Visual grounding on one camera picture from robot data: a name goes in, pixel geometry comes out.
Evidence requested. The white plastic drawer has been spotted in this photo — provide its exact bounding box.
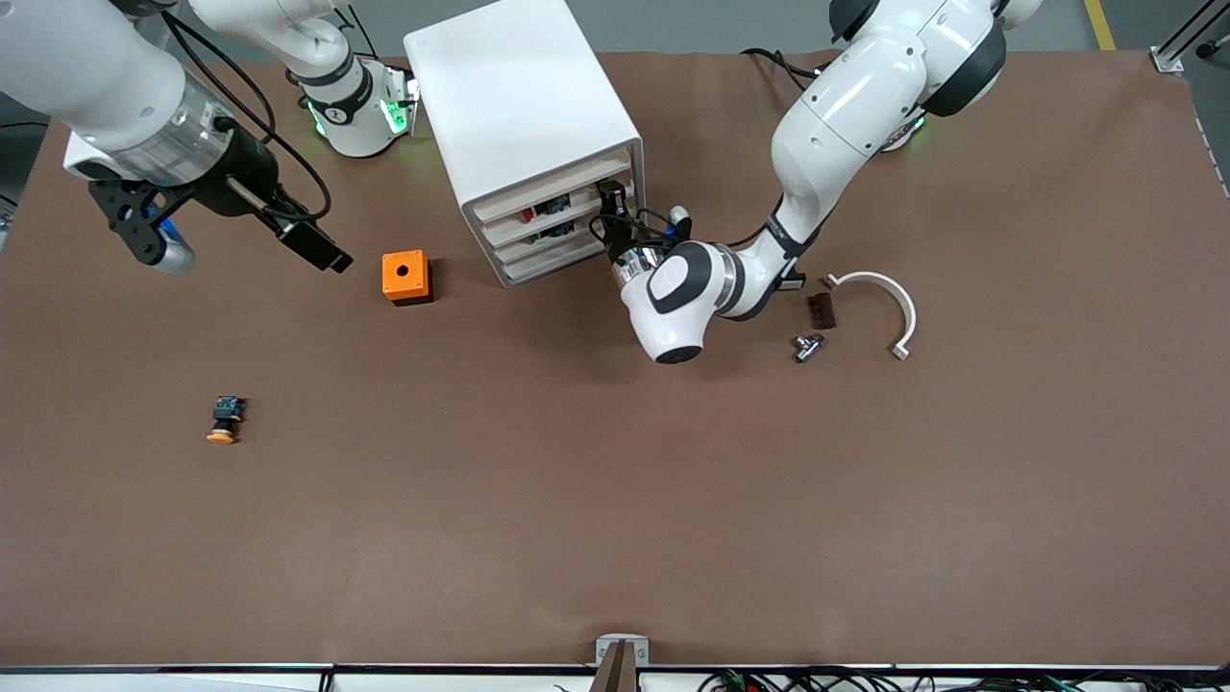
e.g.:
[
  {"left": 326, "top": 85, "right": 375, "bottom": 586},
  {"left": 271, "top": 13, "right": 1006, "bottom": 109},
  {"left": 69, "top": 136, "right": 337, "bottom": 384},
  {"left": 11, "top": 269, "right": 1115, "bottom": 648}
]
[
  {"left": 500, "top": 231, "right": 626, "bottom": 286},
  {"left": 480, "top": 181, "right": 616, "bottom": 246},
  {"left": 474, "top": 154, "right": 634, "bottom": 224},
  {"left": 490, "top": 207, "right": 616, "bottom": 265}
]

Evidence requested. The white drawer cabinet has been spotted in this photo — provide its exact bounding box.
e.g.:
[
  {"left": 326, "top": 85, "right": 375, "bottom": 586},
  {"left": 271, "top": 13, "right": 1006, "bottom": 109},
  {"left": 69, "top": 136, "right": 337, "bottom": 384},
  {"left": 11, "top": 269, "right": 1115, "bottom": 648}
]
[{"left": 403, "top": 0, "right": 648, "bottom": 289}]

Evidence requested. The yellow cap push button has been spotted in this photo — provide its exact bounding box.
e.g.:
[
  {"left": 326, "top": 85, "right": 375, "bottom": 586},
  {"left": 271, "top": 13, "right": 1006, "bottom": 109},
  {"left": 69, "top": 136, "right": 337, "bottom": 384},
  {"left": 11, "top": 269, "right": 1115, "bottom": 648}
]
[{"left": 206, "top": 395, "right": 248, "bottom": 445}]

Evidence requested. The orange box with hole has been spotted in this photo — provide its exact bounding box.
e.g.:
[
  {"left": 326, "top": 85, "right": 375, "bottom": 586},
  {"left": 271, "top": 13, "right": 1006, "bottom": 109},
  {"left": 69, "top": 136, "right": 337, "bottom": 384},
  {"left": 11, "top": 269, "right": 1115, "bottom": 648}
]
[{"left": 381, "top": 250, "right": 434, "bottom": 307}]

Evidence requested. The brown table cover sheet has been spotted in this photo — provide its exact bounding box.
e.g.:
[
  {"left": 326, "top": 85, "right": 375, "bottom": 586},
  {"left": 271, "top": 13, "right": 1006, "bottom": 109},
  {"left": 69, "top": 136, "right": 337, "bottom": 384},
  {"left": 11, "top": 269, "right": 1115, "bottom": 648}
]
[{"left": 0, "top": 50, "right": 1230, "bottom": 669}]

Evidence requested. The white curved pipe clamp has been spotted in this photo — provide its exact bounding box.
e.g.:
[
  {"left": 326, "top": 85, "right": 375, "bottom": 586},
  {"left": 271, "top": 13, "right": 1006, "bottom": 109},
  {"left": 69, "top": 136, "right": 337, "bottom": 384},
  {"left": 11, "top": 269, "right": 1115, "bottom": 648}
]
[{"left": 824, "top": 271, "right": 918, "bottom": 361}]

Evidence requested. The black arm cable strap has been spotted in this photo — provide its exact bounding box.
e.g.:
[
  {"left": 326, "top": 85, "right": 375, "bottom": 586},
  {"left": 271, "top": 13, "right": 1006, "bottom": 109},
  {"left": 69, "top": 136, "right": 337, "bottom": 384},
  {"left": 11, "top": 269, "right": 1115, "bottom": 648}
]
[{"left": 766, "top": 197, "right": 824, "bottom": 259}]

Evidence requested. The black right base cable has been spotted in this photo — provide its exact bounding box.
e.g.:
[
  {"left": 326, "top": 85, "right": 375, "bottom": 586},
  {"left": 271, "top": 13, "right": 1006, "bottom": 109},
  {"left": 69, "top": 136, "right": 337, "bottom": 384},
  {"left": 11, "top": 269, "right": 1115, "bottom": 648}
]
[{"left": 332, "top": 5, "right": 381, "bottom": 61}]

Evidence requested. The black base cable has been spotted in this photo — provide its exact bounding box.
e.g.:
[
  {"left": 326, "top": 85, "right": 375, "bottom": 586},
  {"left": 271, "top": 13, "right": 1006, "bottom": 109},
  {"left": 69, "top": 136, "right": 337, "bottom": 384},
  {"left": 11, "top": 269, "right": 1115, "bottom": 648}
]
[
  {"left": 332, "top": 5, "right": 381, "bottom": 61},
  {"left": 740, "top": 46, "right": 824, "bottom": 84}
]

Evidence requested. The black left base cable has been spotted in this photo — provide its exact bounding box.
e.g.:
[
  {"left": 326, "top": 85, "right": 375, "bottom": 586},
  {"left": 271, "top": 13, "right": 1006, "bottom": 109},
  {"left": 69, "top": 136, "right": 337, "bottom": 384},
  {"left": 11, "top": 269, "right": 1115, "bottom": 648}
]
[{"left": 740, "top": 46, "right": 824, "bottom": 84}]

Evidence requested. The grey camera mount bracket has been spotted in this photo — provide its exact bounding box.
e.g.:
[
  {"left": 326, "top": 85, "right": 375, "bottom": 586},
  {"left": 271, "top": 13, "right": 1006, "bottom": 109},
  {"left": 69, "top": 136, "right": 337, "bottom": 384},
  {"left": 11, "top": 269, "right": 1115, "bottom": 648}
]
[{"left": 595, "top": 633, "right": 651, "bottom": 692}]

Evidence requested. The tangled cable bundle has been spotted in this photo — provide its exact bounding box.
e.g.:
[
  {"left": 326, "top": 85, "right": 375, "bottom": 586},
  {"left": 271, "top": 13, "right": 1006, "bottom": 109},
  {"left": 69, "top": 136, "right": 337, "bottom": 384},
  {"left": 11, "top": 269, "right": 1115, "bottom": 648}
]
[{"left": 553, "top": 668, "right": 1230, "bottom": 692}]

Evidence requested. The aluminium frame profile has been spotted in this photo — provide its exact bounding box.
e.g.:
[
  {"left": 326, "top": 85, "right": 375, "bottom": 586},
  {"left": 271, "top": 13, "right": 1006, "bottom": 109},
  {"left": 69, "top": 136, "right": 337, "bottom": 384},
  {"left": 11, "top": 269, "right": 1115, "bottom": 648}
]
[{"left": 1150, "top": 0, "right": 1230, "bottom": 76}]

